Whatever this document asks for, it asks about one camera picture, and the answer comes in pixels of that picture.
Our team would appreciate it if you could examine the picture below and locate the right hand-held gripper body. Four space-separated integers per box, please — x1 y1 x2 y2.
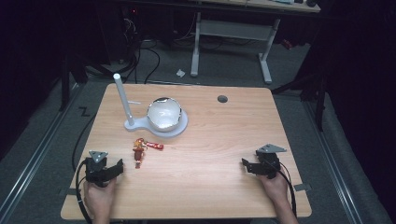
255 143 288 180

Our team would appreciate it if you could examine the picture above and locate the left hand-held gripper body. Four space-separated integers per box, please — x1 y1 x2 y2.
84 150 110 189

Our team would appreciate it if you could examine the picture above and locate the person's right hand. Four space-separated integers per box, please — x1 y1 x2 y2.
259 172 290 204

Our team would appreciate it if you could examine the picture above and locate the person's left hand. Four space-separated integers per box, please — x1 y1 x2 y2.
82 177 118 224

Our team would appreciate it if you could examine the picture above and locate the dark red snack packet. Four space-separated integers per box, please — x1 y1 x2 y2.
132 147 146 161

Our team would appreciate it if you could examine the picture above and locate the orange snack packet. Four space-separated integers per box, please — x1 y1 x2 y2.
133 137 148 150

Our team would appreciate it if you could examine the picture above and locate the red candy bar packet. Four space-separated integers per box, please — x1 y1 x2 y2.
145 141 164 151

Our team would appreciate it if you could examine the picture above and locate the white stand with pole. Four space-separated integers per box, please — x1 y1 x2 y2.
113 73 190 139

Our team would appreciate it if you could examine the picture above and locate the white bowl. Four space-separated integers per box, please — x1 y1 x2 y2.
146 96 183 133

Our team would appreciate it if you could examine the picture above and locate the black metal stand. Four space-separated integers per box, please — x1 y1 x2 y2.
270 73 329 133
58 54 108 112

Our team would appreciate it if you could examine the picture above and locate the white-legged desk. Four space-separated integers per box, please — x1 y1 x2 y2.
174 0 321 85

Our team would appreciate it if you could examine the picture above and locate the left hand-held gripper black cable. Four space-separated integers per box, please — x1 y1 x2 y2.
75 158 95 224

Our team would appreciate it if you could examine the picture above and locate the hand-held gripper black cable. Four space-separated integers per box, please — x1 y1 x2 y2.
75 158 95 224
277 161 297 218

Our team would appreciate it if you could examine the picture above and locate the black floor cable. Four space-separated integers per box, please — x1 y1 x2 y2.
71 112 98 173

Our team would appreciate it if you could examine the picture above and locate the right hand-held gripper black cable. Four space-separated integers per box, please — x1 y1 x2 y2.
277 161 297 218

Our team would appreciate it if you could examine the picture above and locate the metal floor rail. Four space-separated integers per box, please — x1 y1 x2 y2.
302 101 364 224
0 82 82 220

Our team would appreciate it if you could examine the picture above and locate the bundle of black cables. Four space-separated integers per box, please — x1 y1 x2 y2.
122 17 162 85

